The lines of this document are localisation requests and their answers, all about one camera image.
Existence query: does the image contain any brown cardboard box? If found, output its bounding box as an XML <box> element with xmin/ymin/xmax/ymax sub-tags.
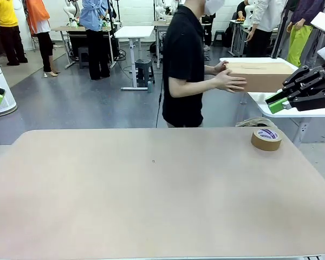
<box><xmin>224</xmin><ymin>62</ymin><xmax>298</xmax><ymax>93</ymax></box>

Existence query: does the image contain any brown packing tape roll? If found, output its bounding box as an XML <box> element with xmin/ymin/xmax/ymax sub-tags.
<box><xmin>250</xmin><ymin>127</ymin><xmax>283</xmax><ymax>153</ymax></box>

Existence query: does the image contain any person's right forearm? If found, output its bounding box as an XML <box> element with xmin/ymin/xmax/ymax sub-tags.
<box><xmin>170</xmin><ymin>77</ymin><xmax>217</xmax><ymax>98</ymax></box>

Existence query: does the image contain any person's right hand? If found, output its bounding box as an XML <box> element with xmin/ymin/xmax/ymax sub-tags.
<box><xmin>213</xmin><ymin>69</ymin><xmax>247</xmax><ymax>94</ymax></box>

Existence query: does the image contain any person's left hand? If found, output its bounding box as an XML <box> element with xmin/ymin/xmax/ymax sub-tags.
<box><xmin>213</xmin><ymin>61</ymin><xmax>230</xmax><ymax>74</ymax></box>

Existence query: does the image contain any white side table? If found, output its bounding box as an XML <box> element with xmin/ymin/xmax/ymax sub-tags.
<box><xmin>219</xmin><ymin>56</ymin><xmax>325</xmax><ymax>147</ymax></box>

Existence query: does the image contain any white perforated cylinder appliance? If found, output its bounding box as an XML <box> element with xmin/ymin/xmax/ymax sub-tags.
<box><xmin>0</xmin><ymin>43</ymin><xmax>18</xmax><ymax>114</ymax></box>

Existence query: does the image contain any person in lime trousers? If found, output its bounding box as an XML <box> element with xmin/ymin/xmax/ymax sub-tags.
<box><xmin>287</xmin><ymin>0</ymin><xmax>325</xmax><ymax>68</ymax></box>

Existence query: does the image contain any black vertical pole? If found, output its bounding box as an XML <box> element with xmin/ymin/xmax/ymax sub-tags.
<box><xmin>270</xmin><ymin>0</ymin><xmax>291</xmax><ymax>59</ymax></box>

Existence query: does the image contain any beige cloth bundle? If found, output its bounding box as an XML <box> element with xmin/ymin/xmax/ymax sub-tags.
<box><xmin>235</xmin><ymin>116</ymin><xmax>277</xmax><ymax>129</ymax></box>

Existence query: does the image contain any person in yellow shirt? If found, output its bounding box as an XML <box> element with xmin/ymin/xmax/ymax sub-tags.
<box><xmin>0</xmin><ymin>0</ymin><xmax>28</xmax><ymax>66</ymax></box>

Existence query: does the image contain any person in white jacket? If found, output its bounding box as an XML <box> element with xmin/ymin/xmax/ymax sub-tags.
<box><xmin>246</xmin><ymin>0</ymin><xmax>288</xmax><ymax>57</ymax></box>

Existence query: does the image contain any person in orange top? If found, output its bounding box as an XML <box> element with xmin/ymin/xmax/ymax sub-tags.
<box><xmin>25</xmin><ymin>0</ymin><xmax>61</xmax><ymax>78</ymax></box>

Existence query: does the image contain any seated person in black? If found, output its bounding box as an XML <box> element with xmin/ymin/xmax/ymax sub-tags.
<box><xmin>231</xmin><ymin>0</ymin><xmax>250</xmax><ymax>36</ymax></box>

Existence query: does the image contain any small dark grey stool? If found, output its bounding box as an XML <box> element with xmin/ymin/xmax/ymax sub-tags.
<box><xmin>77</xmin><ymin>46</ymin><xmax>89</xmax><ymax>68</ymax></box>

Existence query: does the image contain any wooden top desk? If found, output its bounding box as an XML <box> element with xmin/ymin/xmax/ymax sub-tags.
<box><xmin>50</xmin><ymin>25</ymin><xmax>117</xmax><ymax>69</ymax></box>

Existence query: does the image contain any white face mask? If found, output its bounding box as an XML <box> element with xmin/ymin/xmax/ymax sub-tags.
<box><xmin>204</xmin><ymin>0</ymin><xmax>225</xmax><ymax>15</ymax></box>

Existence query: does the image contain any person in blue shirt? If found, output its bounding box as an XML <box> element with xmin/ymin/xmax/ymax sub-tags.
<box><xmin>80</xmin><ymin>0</ymin><xmax>111</xmax><ymax>81</ymax></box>

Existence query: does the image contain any person in black shirt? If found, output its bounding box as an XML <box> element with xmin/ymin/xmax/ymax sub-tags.
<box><xmin>161</xmin><ymin>0</ymin><xmax>206</xmax><ymax>128</ymax></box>

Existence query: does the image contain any grey plastic stool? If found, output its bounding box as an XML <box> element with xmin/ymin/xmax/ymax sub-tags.
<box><xmin>134</xmin><ymin>58</ymin><xmax>155</xmax><ymax>88</ymax></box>

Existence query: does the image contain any white height-adjustable desk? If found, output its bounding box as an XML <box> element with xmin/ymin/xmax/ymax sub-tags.
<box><xmin>114</xmin><ymin>25</ymin><xmax>155</xmax><ymax>91</ymax></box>

